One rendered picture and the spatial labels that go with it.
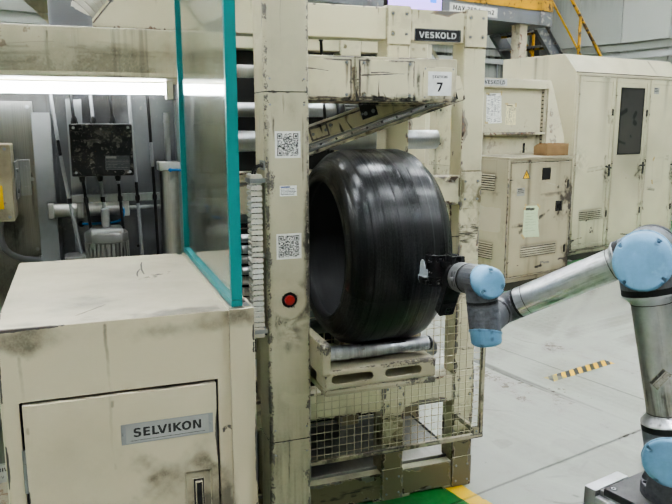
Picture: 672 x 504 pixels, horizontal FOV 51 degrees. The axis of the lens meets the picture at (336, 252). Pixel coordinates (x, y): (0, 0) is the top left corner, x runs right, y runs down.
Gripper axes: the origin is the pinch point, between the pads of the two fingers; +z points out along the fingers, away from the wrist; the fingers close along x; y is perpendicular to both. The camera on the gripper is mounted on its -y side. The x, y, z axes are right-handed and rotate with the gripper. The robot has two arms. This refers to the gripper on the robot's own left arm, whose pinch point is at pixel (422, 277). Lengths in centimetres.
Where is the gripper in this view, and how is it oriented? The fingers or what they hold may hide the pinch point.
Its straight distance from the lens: 196.5
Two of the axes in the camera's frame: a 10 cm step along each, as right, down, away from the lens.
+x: -9.4, 0.6, -3.4
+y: -0.3, -10.0, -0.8
